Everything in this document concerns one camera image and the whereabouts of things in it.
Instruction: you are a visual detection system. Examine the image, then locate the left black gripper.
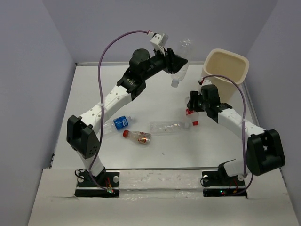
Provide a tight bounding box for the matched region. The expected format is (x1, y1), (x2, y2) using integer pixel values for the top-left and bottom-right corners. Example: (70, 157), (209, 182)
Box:
(141, 46), (188, 81)

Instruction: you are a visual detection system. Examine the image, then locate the crushed bottle red label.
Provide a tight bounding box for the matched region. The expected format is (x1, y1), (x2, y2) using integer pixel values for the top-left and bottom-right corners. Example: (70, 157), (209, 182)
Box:
(185, 108), (199, 126)

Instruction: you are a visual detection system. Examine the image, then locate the small bottle red cap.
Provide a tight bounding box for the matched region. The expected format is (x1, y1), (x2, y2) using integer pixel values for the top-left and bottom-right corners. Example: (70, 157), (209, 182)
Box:
(123, 130), (151, 145)

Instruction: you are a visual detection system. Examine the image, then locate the clear bottle blue label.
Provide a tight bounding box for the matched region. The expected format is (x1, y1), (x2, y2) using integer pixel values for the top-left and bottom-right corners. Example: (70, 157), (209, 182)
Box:
(103, 115), (135, 137)

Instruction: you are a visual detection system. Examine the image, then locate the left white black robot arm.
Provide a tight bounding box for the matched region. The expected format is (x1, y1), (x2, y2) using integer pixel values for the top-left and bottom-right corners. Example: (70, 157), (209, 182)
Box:
(66, 48), (188, 186)

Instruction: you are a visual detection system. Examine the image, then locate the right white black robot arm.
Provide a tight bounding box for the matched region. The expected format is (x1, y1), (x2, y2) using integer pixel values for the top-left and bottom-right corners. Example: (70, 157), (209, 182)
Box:
(187, 84), (286, 185)

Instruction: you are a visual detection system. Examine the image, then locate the beige plastic bin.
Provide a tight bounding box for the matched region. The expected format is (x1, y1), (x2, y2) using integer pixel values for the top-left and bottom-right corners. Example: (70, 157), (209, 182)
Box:
(201, 48), (249, 103)

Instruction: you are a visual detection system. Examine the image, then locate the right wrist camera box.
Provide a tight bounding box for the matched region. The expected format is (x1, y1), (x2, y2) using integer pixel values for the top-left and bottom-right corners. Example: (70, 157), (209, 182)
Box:
(198, 79), (212, 88)

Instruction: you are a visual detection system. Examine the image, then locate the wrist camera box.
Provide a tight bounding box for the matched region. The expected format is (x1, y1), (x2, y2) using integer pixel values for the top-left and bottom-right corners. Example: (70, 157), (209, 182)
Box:
(198, 79), (212, 88)
(147, 30), (168, 54)

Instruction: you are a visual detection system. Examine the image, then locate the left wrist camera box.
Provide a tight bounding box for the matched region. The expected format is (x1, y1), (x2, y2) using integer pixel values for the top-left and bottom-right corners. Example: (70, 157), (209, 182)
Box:
(147, 30), (168, 54)

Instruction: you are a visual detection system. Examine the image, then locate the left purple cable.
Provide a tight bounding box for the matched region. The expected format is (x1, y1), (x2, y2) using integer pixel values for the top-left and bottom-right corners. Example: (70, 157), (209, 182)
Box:
(89, 30), (151, 193)

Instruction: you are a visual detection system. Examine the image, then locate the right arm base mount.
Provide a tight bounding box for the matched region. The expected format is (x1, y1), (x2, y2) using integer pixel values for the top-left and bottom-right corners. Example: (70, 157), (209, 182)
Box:
(200, 171), (247, 197)

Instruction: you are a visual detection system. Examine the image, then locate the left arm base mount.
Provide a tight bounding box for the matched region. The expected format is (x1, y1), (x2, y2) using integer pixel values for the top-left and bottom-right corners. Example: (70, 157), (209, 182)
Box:
(74, 169), (120, 198)

